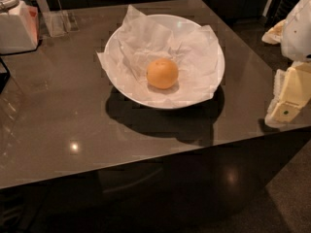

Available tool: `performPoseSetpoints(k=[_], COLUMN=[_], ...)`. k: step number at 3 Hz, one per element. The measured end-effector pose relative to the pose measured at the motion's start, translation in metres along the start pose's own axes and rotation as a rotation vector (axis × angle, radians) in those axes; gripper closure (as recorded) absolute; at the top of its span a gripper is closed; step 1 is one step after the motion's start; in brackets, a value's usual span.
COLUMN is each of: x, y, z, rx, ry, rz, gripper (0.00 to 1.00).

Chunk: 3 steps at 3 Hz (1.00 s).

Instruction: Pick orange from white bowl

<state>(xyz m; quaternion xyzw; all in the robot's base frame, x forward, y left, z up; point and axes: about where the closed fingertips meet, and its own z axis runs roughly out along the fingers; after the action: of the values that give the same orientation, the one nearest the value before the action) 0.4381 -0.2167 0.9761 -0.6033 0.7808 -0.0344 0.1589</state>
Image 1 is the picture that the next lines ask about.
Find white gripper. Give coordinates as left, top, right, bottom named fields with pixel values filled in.
left=261, top=0, right=311, bottom=128

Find orange fruit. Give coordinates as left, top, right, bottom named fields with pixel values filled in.
left=147, top=58, right=179, bottom=89

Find white bowl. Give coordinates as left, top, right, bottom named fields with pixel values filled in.
left=103, top=14, right=226, bottom=110

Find white crinkled paper sheet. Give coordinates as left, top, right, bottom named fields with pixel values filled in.
left=96, top=4, right=224, bottom=109

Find clear acrylic sign holder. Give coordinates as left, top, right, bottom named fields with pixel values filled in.
left=36, top=0, right=79, bottom=38

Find black object at left edge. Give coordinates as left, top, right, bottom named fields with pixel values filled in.
left=0, top=57, right=11, bottom=94

